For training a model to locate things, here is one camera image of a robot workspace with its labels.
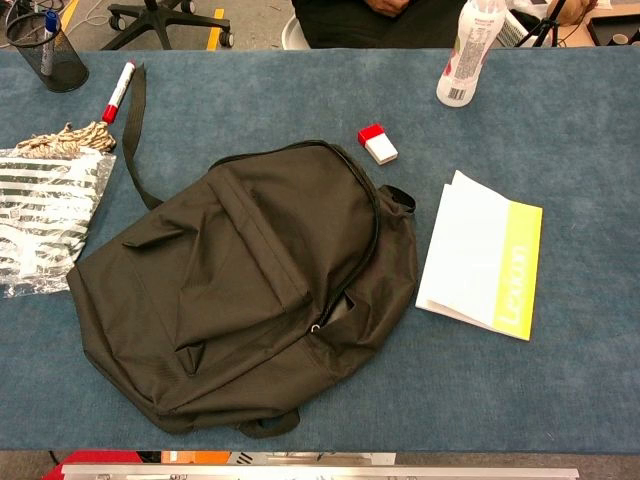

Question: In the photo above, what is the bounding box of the black backpack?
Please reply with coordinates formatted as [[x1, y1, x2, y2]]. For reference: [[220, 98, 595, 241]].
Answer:
[[66, 62, 419, 440]]

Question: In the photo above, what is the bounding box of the white book with yellow spine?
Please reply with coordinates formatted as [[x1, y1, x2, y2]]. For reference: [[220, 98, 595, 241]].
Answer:
[[414, 169, 544, 343]]

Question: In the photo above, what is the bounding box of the red and white small box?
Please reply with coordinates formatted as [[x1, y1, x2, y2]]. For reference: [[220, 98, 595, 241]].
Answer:
[[357, 123, 400, 166]]

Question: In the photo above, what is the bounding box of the white plastic drink bottle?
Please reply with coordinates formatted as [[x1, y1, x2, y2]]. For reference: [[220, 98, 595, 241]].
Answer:
[[435, 0, 507, 108]]

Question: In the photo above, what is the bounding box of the white marker with red cap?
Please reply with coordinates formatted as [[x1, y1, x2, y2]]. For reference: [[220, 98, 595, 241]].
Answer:
[[101, 60, 138, 125]]

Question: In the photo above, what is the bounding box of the orange box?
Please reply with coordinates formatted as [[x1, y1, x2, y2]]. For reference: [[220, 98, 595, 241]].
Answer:
[[160, 451, 232, 465]]

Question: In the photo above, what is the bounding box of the black office chair base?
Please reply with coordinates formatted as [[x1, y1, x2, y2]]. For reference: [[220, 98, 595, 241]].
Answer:
[[101, 0, 235, 51]]

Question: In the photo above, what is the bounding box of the striped cloth in plastic bag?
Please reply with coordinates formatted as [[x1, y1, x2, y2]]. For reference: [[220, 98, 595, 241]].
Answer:
[[0, 147, 117, 301]]

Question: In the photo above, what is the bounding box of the blue felt table mat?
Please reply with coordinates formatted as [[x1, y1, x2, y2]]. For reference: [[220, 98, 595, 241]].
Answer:
[[0, 47, 640, 454]]

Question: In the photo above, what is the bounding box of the black mesh pen holder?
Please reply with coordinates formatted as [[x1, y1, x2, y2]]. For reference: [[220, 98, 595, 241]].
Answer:
[[4, 13, 90, 94]]

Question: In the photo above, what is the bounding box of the black tripod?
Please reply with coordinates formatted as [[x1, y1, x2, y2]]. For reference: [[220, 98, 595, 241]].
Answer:
[[517, 0, 571, 49]]

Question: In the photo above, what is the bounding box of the white marker with blue cap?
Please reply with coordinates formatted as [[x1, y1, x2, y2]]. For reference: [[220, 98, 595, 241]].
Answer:
[[39, 9, 62, 77]]

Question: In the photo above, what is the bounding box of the black storage tray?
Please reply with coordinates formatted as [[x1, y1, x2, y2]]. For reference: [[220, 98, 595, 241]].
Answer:
[[585, 13, 640, 46]]

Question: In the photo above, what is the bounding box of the aluminium rail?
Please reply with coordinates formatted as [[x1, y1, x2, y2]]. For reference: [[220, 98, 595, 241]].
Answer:
[[60, 462, 581, 480]]

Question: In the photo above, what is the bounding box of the beige rope bundle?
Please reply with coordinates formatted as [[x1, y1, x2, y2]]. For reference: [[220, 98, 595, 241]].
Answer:
[[16, 119, 117, 160]]

